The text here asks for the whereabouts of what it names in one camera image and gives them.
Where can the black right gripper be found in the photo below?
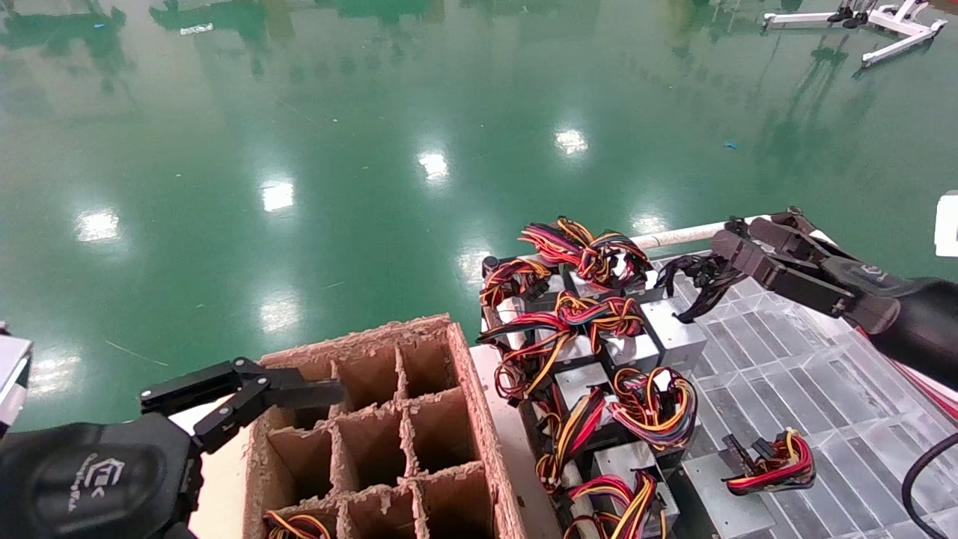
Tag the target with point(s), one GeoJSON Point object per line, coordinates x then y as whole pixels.
{"type": "Point", "coordinates": [920, 322]}

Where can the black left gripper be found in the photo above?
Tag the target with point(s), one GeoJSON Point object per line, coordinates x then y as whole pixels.
{"type": "Point", "coordinates": [90, 479]}

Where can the clear plastic compartment tray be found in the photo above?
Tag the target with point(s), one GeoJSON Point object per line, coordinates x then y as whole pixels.
{"type": "Point", "coordinates": [786, 374]}

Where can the silver power supply unit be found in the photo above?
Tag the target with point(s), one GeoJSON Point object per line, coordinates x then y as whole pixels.
{"type": "Point", "coordinates": [629, 350]}

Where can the white metal floor stand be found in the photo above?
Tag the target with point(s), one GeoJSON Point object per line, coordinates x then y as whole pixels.
{"type": "Point", "coordinates": [799, 20]}

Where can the brown cardboard divider box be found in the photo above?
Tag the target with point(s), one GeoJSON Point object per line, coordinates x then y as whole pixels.
{"type": "Point", "coordinates": [483, 419]}

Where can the white tube cart frame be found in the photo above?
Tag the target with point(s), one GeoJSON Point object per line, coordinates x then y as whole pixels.
{"type": "Point", "coordinates": [673, 237]}

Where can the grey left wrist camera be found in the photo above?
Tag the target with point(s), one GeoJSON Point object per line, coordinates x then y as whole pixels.
{"type": "Point", "coordinates": [11, 374]}

